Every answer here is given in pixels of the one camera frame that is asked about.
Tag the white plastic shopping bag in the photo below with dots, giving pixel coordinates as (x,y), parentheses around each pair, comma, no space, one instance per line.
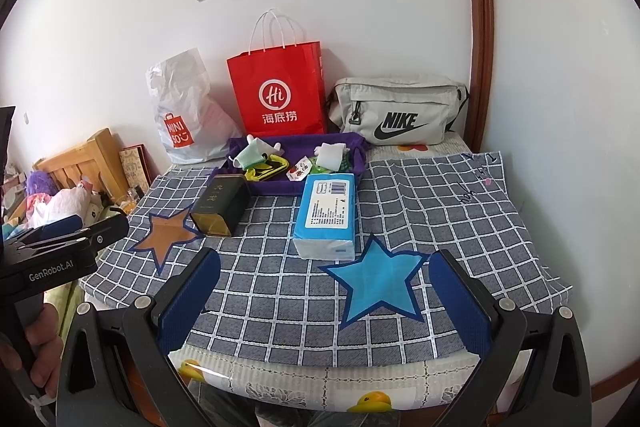
(185,107)

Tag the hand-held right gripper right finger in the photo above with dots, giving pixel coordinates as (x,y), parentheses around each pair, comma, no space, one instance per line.
(462,307)

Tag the grey waist bag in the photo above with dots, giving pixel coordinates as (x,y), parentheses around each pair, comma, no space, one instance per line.
(400,107)

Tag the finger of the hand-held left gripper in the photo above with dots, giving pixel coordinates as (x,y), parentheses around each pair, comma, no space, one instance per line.
(107,232)
(55,227)

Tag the grey checked star blanket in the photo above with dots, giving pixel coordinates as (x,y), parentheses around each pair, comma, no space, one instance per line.
(450,217)

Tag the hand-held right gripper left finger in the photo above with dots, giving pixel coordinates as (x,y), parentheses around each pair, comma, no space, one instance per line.
(190,302)

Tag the blue tissue pack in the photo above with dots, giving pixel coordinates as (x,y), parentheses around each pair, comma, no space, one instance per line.
(325,212)

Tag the purple plush toy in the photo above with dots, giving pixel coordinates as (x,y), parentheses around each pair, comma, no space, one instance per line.
(40,182)

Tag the purple fabric tray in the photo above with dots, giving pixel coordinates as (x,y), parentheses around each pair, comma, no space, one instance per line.
(270,188)

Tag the brown wooden door frame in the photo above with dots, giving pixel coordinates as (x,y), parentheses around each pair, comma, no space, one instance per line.
(480,7)

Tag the red white small packet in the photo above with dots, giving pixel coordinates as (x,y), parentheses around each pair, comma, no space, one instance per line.
(298,168)

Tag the person's left hand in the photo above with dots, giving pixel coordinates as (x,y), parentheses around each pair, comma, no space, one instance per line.
(47,332)

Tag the white soft toy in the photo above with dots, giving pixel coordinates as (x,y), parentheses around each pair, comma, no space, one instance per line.
(267,144)

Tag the light green tissue packet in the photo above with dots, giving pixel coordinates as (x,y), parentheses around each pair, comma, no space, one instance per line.
(314,164)

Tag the white tissue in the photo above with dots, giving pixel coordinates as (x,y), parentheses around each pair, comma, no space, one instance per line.
(330,155)

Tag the red paper bag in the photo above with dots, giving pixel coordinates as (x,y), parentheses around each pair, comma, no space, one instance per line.
(280,82)

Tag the yellow green cloth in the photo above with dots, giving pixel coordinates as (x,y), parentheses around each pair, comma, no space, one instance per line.
(62,307)

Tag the yellow black clip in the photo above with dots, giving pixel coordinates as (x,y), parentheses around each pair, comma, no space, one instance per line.
(267,169)

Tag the wooden headboard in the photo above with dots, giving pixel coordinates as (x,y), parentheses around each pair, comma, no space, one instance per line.
(100,157)

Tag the clear plastic container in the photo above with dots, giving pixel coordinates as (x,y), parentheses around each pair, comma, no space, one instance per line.
(250,154)

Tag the duck print sheet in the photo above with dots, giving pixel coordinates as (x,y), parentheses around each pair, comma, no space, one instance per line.
(310,382)

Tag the dark green tin box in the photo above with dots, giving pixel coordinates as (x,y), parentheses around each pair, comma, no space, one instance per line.
(220,202)

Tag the framed picture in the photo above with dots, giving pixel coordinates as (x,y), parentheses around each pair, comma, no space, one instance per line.
(135,172)

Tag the floral print sheet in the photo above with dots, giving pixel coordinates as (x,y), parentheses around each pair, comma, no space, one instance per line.
(415,148)

